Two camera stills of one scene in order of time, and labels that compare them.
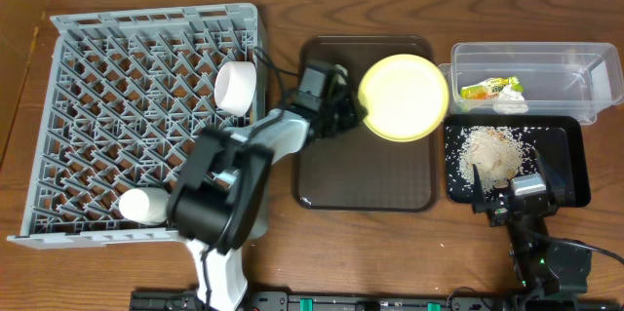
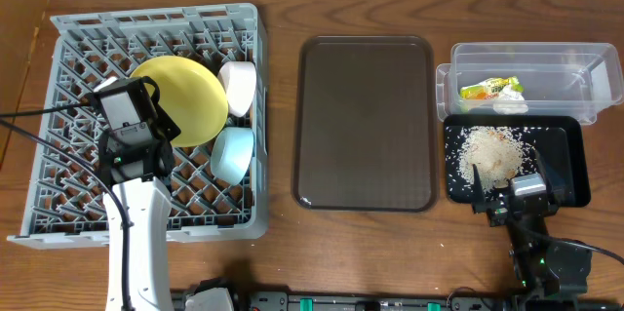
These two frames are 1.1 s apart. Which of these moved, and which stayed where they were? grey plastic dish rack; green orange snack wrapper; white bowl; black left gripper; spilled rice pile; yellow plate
Moved: black left gripper; yellow plate
Stayed: green orange snack wrapper; spilled rice pile; white bowl; grey plastic dish rack
